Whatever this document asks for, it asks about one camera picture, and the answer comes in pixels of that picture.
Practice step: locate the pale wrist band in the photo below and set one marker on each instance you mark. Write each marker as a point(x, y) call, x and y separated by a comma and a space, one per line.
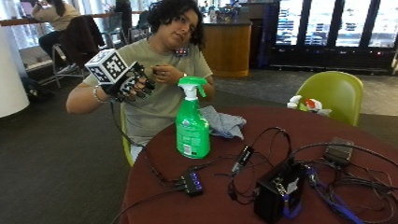
point(184, 75)

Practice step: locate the the person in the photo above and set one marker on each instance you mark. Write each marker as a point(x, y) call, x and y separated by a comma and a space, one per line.
point(157, 102)

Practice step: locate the small dark neck badge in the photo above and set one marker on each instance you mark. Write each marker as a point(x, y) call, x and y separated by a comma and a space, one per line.
point(181, 52)

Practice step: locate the white cube with black markers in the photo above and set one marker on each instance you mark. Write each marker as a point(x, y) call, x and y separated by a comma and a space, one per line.
point(107, 66)

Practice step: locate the round wooden counter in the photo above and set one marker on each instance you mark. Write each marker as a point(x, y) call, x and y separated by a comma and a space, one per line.
point(227, 46)

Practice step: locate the green spray bottle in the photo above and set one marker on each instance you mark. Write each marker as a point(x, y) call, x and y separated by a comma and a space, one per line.
point(193, 130)

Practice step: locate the green chair under person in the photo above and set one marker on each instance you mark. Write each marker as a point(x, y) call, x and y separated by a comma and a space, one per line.
point(125, 146)

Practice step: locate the dark jacket on chair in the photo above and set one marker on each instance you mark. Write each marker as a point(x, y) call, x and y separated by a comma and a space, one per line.
point(80, 40)

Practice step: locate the blue-grey cloth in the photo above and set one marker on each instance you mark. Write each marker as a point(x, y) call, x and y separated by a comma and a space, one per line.
point(224, 123)

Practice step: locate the black bag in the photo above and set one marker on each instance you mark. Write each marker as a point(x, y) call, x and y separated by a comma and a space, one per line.
point(35, 88)

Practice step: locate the white pillar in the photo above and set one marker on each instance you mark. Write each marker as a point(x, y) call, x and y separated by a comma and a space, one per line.
point(10, 74)

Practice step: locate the small black adapter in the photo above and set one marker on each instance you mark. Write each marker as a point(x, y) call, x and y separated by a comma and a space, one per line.
point(244, 157)

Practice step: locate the black hub with blue lights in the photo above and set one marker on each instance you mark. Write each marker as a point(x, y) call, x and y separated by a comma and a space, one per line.
point(192, 183)

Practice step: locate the wooden bar counter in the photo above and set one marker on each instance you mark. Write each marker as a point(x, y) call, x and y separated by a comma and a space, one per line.
point(24, 21)

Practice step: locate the white spray bottle red trigger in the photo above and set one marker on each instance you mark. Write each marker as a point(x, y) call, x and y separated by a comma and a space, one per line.
point(313, 105)

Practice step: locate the empty green chair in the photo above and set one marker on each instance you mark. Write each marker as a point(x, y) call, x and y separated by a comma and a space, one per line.
point(336, 93)

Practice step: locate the glass door display fridges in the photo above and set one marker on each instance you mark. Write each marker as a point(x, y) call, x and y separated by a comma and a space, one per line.
point(332, 31)

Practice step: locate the black box computer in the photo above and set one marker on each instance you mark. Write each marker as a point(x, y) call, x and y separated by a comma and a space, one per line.
point(276, 196)

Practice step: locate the grey power brick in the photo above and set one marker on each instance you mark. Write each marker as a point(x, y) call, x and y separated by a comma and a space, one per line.
point(338, 151)

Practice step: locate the metal frame chair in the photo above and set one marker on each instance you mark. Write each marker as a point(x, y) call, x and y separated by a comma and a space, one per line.
point(57, 70)

